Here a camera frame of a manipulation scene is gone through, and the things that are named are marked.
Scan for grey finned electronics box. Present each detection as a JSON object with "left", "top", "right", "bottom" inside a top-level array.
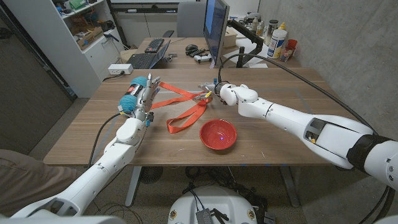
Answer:
[{"left": 195, "top": 208, "right": 215, "bottom": 224}]

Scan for tan cardboard box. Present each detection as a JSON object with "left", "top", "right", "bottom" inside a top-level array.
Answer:
[{"left": 223, "top": 27, "right": 239, "bottom": 49}]

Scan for round black fan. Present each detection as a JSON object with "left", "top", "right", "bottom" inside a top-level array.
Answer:
[{"left": 139, "top": 166, "right": 164, "bottom": 184}]

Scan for teal yarn skein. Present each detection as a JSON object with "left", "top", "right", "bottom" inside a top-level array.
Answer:
[{"left": 118, "top": 76, "right": 149, "bottom": 114}]

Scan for open brown cardboard box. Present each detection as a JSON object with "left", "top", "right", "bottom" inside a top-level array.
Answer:
[{"left": 76, "top": 26, "right": 104, "bottom": 50}]

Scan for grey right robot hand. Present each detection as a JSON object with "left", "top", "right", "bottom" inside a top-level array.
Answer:
[{"left": 192, "top": 81, "right": 223, "bottom": 102}]

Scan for grey office chair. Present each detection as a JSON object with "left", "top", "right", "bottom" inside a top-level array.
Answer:
[{"left": 162, "top": 1, "right": 208, "bottom": 39}]

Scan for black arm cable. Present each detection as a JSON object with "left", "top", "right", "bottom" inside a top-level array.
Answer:
[
  {"left": 88, "top": 112, "right": 125, "bottom": 169},
  {"left": 217, "top": 52, "right": 396, "bottom": 224}
]

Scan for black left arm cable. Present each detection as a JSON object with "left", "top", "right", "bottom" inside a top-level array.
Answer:
[{"left": 88, "top": 112, "right": 125, "bottom": 169}]

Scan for white game controller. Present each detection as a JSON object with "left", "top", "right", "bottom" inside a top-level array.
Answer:
[{"left": 193, "top": 54, "right": 213, "bottom": 64}]

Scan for person leg brown trousers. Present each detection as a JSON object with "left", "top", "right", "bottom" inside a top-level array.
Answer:
[{"left": 0, "top": 148, "right": 81, "bottom": 215}]

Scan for black remote control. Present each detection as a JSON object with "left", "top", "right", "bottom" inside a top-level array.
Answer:
[{"left": 186, "top": 48, "right": 208, "bottom": 58}]

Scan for red bowl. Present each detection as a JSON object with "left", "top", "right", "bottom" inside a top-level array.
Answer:
[{"left": 199, "top": 118, "right": 238, "bottom": 151}]

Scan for white wipes canister yellow cap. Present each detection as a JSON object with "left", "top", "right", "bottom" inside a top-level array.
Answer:
[{"left": 267, "top": 22, "right": 288, "bottom": 60}]

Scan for dark open laptop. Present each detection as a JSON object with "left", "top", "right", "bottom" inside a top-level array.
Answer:
[{"left": 126, "top": 39, "right": 171, "bottom": 70}]

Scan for white power strip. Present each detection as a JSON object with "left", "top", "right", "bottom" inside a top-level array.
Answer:
[{"left": 108, "top": 63, "right": 134, "bottom": 76}]

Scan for black computer monitor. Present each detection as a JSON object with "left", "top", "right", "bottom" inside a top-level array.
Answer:
[{"left": 203, "top": 0, "right": 231, "bottom": 66}]

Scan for wooden office desk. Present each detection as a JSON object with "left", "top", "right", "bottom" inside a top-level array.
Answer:
[{"left": 134, "top": 36, "right": 302, "bottom": 70}]

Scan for black keyboard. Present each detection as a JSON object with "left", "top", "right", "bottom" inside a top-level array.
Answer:
[{"left": 144, "top": 38, "right": 165, "bottom": 54}]

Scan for black floor cable bundle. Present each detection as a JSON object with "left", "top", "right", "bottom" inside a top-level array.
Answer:
[{"left": 183, "top": 166, "right": 268, "bottom": 215}]

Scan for white shelf cabinet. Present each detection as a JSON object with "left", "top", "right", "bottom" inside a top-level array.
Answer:
[{"left": 1, "top": 0, "right": 125, "bottom": 99}]

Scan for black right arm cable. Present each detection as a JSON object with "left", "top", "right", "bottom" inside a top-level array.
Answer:
[{"left": 217, "top": 52, "right": 396, "bottom": 224}]

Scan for white table leg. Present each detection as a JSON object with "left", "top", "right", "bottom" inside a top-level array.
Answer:
[
  {"left": 124, "top": 166, "right": 142, "bottom": 208},
  {"left": 279, "top": 166, "right": 301, "bottom": 208}
]

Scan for white paper sheets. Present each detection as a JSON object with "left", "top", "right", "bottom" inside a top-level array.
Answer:
[{"left": 222, "top": 38, "right": 270, "bottom": 68}]

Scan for orange ribbon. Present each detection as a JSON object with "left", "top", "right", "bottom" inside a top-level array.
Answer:
[{"left": 150, "top": 82, "right": 214, "bottom": 134}]

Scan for dark jar with lid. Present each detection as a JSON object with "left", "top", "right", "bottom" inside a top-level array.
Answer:
[{"left": 264, "top": 19, "right": 279, "bottom": 47}]

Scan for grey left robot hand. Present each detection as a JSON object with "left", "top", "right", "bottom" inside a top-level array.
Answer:
[{"left": 132, "top": 73, "right": 162, "bottom": 123}]

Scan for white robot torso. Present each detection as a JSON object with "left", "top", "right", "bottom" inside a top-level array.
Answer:
[{"left": 167, "top": 185, "right": 258, "bottom": 224}]

